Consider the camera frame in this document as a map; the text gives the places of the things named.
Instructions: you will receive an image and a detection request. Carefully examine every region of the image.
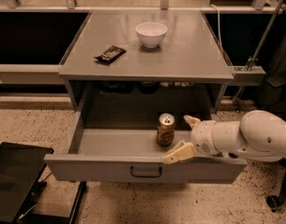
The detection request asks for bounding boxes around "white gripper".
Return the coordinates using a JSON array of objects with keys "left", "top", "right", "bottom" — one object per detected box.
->
[{"left": 162, "top": 115, "right": 217, "bottom": 164}]

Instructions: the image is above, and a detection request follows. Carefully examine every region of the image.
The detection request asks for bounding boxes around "orange soda can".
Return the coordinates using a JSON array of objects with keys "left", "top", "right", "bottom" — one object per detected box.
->
[{"left": 156, "top": 113, "right": 176, "bottom": 146}]

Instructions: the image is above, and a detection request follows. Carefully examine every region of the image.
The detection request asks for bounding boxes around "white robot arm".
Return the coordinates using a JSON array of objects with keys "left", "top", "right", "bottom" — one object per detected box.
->
[{"left": 162, "top": 110, "right": 286, "bottom": 164}]

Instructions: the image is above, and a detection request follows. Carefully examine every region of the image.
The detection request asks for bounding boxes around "grey cabinet counter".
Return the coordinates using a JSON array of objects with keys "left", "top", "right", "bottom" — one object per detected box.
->
[{"left": 60, "top": 8, "right": 234, "bottom": 107}]

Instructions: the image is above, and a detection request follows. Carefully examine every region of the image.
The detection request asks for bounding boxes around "grey open drawer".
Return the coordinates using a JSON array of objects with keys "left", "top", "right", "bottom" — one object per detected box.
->
[{"left": 44, "top": 109, "right": 248, "bottom": 184}]

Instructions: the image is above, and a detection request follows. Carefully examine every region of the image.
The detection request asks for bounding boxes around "metal diagonal rod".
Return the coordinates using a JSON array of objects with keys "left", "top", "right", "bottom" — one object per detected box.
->
[{"left": 233, "top": 0, "right": 284, "bottom": 111}]

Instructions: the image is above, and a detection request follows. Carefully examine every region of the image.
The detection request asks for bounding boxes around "black office chair base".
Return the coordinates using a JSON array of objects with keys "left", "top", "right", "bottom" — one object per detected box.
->
[{"left": 265, "top": 159, "right": 286, "bottom": 210}]

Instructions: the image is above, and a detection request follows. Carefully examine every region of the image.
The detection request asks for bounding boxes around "white bowl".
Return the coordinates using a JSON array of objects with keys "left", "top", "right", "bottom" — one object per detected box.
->
[{"left": 136, "top": 21, "right": 167, "bottom": 48}]

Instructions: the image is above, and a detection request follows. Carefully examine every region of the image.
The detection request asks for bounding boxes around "black snack bar wrapper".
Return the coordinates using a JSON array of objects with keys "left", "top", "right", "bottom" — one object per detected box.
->
[{"left": 96, "top": 46, "right": 126, "bottom": 63}]

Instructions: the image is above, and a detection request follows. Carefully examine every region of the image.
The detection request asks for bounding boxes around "black stool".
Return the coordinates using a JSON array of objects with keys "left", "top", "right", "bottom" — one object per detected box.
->
[{"left": 0, "top": 142, "right": 53, "bottom": 224}]

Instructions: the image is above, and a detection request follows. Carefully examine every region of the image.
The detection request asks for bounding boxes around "black drawer handle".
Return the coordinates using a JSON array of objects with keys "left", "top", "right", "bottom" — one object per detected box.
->
[{"left": 130, "top": 166, "right": 163, "bottom": 178}]

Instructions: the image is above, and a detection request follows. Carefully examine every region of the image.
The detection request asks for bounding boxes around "white cable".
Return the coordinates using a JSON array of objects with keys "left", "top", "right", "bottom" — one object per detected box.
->
[{"left": 209, "top": 4, "right": 225, "bottom": 56}]

